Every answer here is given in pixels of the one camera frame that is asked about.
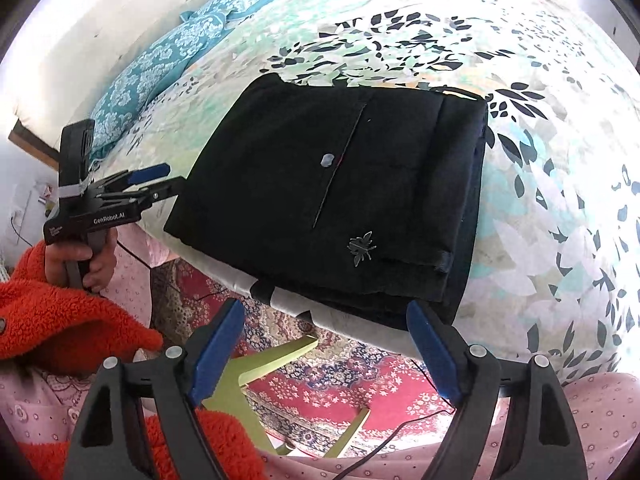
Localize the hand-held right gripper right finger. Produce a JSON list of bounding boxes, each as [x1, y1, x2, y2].
[[406, 301, 590, 480]]

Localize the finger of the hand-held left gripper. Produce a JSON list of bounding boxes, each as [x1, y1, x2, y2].
[[100, 162, 171, 191], [106, 176, 186, 206]]

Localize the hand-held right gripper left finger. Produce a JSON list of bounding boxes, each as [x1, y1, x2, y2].
[[64, 298, 261, 480]]

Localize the black pants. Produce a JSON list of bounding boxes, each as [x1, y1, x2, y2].
[[164, 72, 490, 332]]

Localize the person's left hand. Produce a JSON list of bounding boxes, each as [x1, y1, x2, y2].
[[44, 227, 119, 294]]

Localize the green plastic stool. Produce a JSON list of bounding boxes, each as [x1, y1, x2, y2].
[[205, 335, 371, 458]]

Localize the orange fleece jacket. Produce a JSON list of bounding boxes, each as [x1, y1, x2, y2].
[[145, 407, 268, 480]]

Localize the red patterned rug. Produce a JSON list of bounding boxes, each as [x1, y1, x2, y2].
[[150, 260, 456, 456]]

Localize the person's pink dotted pajamas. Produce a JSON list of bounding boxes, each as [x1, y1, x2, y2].
[[0, 355, 636, 480]]

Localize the floral leaf print bedsheet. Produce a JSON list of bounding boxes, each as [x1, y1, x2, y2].
[[90, 0, 640, 386]]

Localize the black cable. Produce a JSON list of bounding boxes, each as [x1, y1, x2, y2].
[[330, 407, 456, 480]]

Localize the wooden bed frame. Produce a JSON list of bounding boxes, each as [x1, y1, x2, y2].
[[9, 119, 61, 170]]

